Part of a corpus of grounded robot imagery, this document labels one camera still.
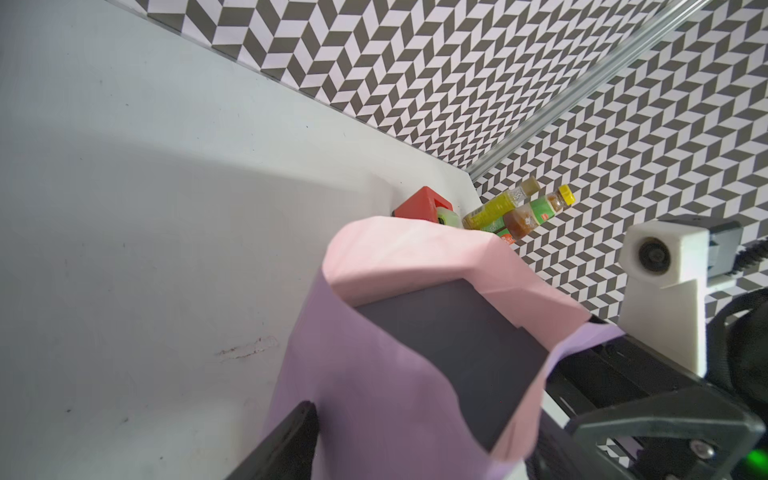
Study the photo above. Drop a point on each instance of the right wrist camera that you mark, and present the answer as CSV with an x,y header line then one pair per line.
x,y
672,265

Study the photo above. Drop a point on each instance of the dark navy gift box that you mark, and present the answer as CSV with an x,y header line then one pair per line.
x,y
489,361

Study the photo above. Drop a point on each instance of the pink wrapping paper sheet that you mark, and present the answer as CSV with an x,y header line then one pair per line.
x,y
385,410

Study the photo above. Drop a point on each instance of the green sauce bottle yellow cap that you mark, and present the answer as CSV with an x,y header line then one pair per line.
x,y
514,214

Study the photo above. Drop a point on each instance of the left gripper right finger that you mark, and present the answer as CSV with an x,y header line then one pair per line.
x,y
557,457

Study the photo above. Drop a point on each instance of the red tape dispenser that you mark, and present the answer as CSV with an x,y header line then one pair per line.
x,y
428,205

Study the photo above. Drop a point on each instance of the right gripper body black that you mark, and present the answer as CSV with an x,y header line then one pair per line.
x,y
737,350

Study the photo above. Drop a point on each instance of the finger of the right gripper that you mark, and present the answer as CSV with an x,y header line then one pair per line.
x,y
630,414

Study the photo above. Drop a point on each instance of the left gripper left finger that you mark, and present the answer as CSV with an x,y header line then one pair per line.
x,y
287,452

